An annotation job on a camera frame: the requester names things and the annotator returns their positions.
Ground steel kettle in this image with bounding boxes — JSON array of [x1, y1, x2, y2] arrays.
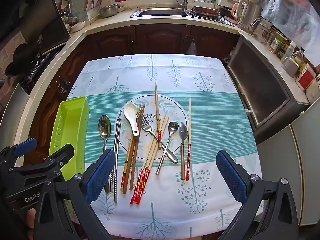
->
[[240, 1, 263, 32]]

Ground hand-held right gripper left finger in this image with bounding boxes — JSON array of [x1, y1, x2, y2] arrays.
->
[[34, 149, 118, 240]]

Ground steel spoon handle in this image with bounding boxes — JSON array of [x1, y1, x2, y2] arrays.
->
[[179, 122, 189, 180]]

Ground steel pot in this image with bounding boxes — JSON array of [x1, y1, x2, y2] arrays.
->
[[99, 4, 119, 18]]

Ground black pan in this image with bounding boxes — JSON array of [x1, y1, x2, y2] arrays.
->
[[217, 4, 233, 17]]

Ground brown wooden chopstick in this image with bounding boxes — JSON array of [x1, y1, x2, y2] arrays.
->
[[129, 106, 143, 190], [131, 104, 146, 190]]

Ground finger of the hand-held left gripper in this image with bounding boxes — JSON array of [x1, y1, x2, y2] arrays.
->
[[10, 144, 75, 181], [0, 137, 38, 167]]

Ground white ceramic spoon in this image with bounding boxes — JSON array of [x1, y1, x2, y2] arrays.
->
[[123, 102, 140, 137]]

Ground white pink kettle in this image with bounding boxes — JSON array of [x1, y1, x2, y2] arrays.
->
[[231, 0, 249, 22]]

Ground large steel spoon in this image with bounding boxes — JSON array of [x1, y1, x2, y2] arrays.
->
[[98, 115, 112, 194]]

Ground black gas stove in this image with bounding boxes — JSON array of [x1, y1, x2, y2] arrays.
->
[[20, 44, 68, 90]]

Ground hanging plastic bag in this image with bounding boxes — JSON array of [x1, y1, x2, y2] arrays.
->
[[186, 41, 198, 55]]

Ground grey countertop cabinet appliance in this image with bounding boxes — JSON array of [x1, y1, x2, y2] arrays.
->
[[226, 37, 310, 143]]

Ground steel kitchen sink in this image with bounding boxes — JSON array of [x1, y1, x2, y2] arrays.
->
[[130, 7, 190, 18]]

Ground hanging utensil rack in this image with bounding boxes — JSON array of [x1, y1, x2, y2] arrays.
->
[[49, 0, 88, 30]]

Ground small round steel spoon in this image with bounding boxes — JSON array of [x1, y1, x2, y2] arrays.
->
[[155, 121, 179, 176]]

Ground dark wooden base cabinets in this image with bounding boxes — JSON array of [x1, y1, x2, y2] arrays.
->
[[24, 24, 240, 165]]

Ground leaf print tablecloth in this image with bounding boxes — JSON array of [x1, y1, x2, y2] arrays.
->
[[66, 54, 263, 238]]

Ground steel chopstick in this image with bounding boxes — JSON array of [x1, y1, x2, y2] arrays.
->
[[114, 110, 123, 204], [110, 119, 121, 194]]

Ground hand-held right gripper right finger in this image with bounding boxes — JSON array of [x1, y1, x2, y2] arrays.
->
[[215, 150, 300, 240]]

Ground pale chopstick red striped handle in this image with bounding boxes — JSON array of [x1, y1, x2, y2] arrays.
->
[[142, 116, 170, 181], [185, 97, 192, 181], [135, 116, 168, 204], [130, 116, 165, 204]]

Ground red label jar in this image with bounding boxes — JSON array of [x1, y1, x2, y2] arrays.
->
[[295, 64, 317, 92]]

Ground green plastic utensil tray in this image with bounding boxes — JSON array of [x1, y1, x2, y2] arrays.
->
[[48, 95, 90, 180]]

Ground glass teapot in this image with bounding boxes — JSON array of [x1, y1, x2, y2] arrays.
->
[[251, 17, 273, 45]]

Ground small spice jar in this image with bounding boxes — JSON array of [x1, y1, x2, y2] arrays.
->
[[269, 37, 282, 54]]

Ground stack of red plates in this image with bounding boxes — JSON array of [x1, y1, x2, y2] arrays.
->
[[191, 5, 222, 18]]

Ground white refrigerator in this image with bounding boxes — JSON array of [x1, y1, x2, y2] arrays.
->
[[257, 100, 320, 228]]

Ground clear plastic bottle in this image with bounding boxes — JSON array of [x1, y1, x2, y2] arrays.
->
[[281, 41, 297, 64]]

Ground steel fork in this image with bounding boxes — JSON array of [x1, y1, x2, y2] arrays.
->
[[136, 112, 179, 164]]

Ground white kitchen countertop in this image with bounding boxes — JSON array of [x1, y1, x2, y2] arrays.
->
[[14, 2, 310, 155]]

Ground steel range hood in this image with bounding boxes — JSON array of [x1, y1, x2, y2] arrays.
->
[[0, 84, 29, 140]]

